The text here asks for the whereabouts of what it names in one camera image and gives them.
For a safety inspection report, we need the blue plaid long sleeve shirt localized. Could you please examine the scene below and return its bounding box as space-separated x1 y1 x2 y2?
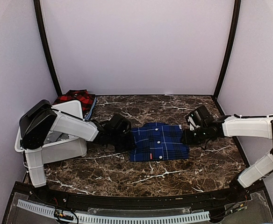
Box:
129 122 190 162

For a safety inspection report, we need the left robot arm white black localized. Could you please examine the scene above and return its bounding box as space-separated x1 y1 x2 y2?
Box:
14 100 135 203

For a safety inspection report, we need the grey shirt in basket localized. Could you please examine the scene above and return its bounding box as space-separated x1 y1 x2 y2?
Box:
44 132 70 144

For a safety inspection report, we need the red black plaid folded shirt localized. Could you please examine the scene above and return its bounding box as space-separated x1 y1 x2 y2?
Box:
53 90 96 114

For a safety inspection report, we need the white plastic laundry basket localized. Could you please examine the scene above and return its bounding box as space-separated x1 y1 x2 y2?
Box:
14 99 87 165

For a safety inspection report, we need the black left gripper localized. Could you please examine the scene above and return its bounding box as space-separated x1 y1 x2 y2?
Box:
110 131 137 153

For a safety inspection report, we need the white slotted cable duct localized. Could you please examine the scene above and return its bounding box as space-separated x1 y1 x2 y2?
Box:
16 199 210 224

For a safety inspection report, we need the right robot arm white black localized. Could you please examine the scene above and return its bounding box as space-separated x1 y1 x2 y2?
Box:
180 105 273 203

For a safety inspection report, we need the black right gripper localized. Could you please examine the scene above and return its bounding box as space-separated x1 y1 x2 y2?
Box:
180 125 208 145

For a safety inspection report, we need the black corner frame post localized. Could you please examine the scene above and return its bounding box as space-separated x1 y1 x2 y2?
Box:
33 0 62 96
213 0 241 100

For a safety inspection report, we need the black corner frame post right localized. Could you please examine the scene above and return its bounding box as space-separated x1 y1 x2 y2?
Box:
213 0 241 100

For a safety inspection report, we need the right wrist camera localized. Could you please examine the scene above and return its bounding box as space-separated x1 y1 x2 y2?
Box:
186 116 200 131

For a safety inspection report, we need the black corner frame post left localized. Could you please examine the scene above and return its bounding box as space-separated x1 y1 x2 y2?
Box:
33 0 62 96

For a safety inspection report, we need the black front rail base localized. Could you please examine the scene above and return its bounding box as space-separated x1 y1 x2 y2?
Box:
11 182 265 218

